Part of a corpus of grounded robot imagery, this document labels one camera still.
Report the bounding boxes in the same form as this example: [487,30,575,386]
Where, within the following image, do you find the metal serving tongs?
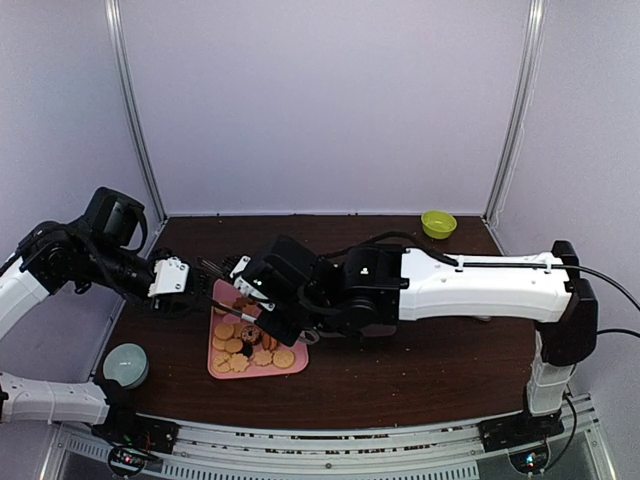
[197,255,260,323]

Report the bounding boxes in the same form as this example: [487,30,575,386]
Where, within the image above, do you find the chocolate swirl cookie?
[240,325,262,346]

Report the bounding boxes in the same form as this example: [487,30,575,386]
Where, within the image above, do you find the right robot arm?
[227,235,599,442]

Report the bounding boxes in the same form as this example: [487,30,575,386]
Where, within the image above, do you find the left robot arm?
[1,220,211,444]

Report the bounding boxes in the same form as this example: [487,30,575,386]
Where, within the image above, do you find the pink plastic tray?
[207,281,309,380]

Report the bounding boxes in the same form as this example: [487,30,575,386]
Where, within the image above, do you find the round tan cookie bottom right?
[272,350,296,369]

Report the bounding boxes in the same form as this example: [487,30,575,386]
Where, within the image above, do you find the green plastic bowl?
[421,210,458,240]

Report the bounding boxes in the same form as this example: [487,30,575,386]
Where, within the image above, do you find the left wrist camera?
[78,186,148,254]

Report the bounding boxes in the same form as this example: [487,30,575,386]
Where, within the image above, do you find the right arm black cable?
[567,263,640,336]

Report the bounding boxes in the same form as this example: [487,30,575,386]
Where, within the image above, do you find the left frame post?
[104,0,168,223]

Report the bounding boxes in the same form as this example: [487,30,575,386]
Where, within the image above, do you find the frame post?
[484,0,547,228]
[104,0,168,223]

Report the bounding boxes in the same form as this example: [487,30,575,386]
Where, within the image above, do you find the right frame post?
[484,0,547,228]

